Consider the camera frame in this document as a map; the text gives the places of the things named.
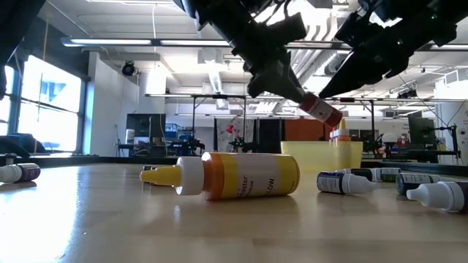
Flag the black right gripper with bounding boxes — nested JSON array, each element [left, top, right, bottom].
[[318, 10, 468, 99]]

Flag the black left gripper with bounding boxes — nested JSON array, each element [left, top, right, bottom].
[[230, 12, 308, 105]]

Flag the large yellow food coloring bottle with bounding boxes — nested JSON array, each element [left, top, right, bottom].
[[334, 118, 354, 169], [140, 152, 301, 201]]

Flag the small dark-green-label dropper bottle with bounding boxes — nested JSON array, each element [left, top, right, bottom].
[[335, 167, 381, 183]]

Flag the small pale-label dropper bottle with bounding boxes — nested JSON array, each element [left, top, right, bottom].
[[380, 167, 402, 183]]

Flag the orange partition panel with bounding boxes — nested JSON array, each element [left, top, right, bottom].
[[284, 118, 332, 142]]

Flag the black partition panel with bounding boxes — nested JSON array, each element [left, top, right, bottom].
[[257, 118, 284, 154]]

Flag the yellow translucent plastic bin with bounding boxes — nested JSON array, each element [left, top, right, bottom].
[[280, 141, 363, 172]]

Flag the dark background monitor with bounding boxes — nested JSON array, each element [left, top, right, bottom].
[[408, 116, 436, 146]]

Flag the black background robot arms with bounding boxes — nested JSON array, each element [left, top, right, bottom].
[[167, 134, 259, 156]]

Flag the black background stand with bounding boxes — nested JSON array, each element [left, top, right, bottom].
[[434, 123, 461, 157]]

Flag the small blue-label dropper bottle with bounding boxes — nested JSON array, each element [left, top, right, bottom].
[[316, 171, 380, 196]]

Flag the small navy-label dropper bottle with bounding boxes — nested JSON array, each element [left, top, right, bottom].
[[396, 172, 442, 196]]

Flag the small maroon-label dropper bottle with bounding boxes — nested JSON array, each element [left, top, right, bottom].
[[406, 180, 468, 213]]

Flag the long ceiling light strip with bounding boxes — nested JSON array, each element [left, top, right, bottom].
[[61, 37, 468, 51]]

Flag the large bright window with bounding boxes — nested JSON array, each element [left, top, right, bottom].
[[0, 54, 84, 153]]

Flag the dark bulky background object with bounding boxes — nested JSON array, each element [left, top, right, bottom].
[[0, 133, 47, 155]]

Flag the small purple-label dropper bottle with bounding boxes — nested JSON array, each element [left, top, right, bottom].
[[0, 163, 41, 183]]

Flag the black background rig frame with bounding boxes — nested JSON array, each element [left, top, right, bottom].
[[321, 96, 377, 154], [189, 94, 249, 154]]

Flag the white wall air vent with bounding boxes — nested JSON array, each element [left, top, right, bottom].
[[444, 68, 468, 85]]

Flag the black aluminium table frame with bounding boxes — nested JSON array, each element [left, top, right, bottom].
[[0, 153, 468, 172]]

